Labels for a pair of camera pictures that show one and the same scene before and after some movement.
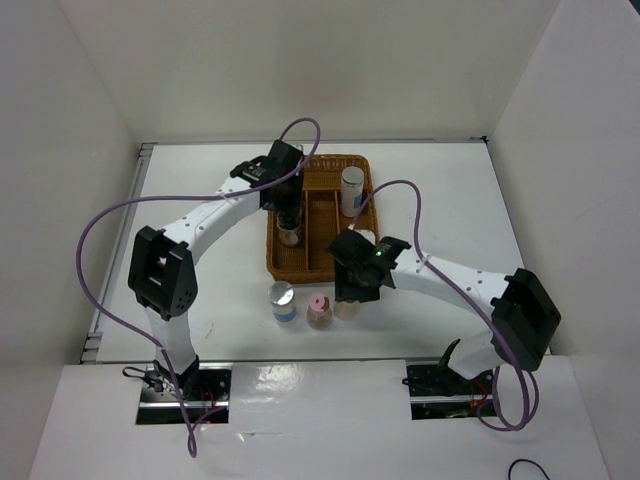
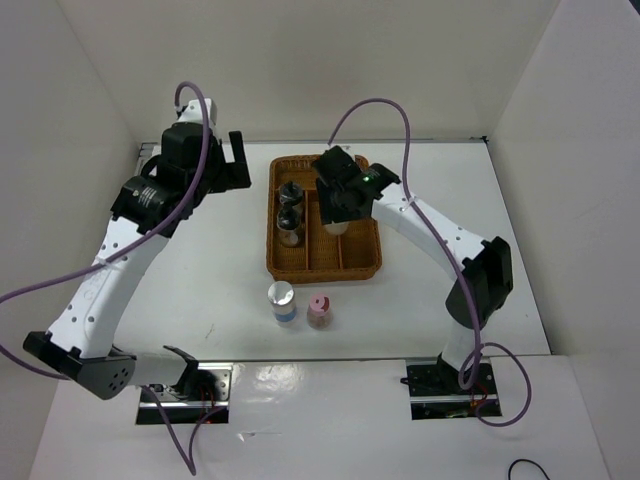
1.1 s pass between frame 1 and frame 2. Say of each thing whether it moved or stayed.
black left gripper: moved
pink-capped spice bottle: stayed
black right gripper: moved
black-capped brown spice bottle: stayed
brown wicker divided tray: stayed
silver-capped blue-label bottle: stayed
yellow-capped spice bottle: moved
